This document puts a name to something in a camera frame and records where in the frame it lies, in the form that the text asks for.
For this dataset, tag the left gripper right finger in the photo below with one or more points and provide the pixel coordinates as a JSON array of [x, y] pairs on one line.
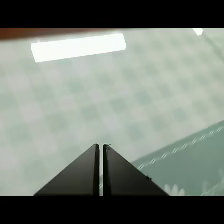
[[123, 176]]

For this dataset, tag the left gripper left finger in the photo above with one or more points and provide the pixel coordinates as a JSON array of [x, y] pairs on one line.
[[80, 176]]

